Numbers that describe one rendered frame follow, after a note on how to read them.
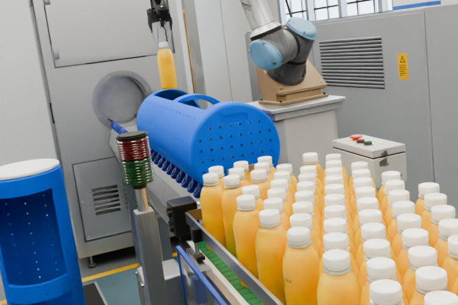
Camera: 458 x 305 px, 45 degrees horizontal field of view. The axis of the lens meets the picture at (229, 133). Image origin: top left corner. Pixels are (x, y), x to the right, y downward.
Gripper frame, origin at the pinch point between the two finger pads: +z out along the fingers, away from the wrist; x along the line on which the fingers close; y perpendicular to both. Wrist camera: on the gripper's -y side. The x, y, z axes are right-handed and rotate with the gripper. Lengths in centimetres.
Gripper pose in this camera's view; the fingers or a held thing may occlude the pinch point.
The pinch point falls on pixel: (163, 41)
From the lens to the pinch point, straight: 232.7
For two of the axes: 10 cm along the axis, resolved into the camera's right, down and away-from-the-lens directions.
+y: -3.4, -1.2, 9.3
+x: -9.3, 1.6, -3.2
